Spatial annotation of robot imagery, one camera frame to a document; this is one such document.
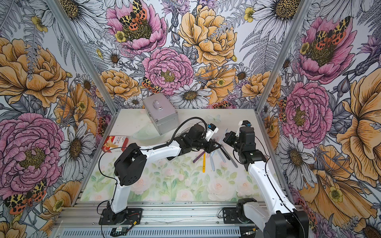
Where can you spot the silver aluminium first aid case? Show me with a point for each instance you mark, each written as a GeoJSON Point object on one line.
{"type": "Point", "coordinates": [162, 113]}

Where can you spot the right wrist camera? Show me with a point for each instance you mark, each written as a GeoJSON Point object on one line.
{"type": "Point", "coordinates": [244, 123]}

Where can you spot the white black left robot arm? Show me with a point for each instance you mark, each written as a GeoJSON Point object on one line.
{"type": "Point", "coordinates": [130, 164]}

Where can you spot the light blue toothbrush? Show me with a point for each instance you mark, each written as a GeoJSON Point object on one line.
{"type": "Point", "coordinates": [212, 162]}

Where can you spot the aluminium frame post left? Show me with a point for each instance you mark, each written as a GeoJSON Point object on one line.
{"type": "Point", "coordinates": [75, 41]}

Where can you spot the yellow toothbrush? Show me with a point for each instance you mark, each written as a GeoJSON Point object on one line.
{"type": "Point", "coordinates": [204, 163]}

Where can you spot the purple toothbrush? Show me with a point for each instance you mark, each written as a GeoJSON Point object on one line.
{"type": "Point", "coordinates": [198, 157]}

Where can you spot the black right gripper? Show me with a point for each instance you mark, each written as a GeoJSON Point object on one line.
{"type": "Point", "coordinates": [227, 139]}

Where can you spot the red bandage box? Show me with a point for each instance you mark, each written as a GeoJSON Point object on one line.
{"type": "Point", "coordinates": [115, 143]}

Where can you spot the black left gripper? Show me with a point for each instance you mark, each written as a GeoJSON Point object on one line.
{"type": "Point", "coordinates": [211, 144]}

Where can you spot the grey toothbrush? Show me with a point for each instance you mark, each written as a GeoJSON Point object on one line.
{"type": "Point", "coordinates": [221, 155]}

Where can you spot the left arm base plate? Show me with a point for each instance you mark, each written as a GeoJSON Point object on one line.
{"type": "Point", "coordinates": [129, 216]}

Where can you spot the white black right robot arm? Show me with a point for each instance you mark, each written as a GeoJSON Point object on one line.
{"type": "Point", "coordinates": [280, 218]}

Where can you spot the black toothbrush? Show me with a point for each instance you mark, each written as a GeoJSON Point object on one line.
{"type": "Point", "coordinates": [228, 156]}

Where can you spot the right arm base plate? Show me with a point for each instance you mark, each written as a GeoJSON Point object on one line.
{"type": "Point", "coordinates": [231, 216]}

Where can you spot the aluminium frame post right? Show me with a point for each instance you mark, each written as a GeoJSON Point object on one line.
{"type": "Point", "coordinates": [288, 42]}

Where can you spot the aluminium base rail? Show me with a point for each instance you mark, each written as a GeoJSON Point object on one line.
{"type": "Point", "coordinates": [159, 220]}

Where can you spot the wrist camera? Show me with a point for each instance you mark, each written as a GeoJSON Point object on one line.
{"type": "Point", "coordinates": [244, 123]}
{"type": "Point", "coordinates": [210, 131]}

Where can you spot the aluminium frame post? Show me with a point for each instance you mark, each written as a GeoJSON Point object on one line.
{"type": "Point", "coordinates": [75, 41]}
{"type": "Point", "coordinates": [288, 42]}

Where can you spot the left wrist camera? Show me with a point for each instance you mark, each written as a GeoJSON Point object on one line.
{"type": "Point", "coordinates": [210, 131]}

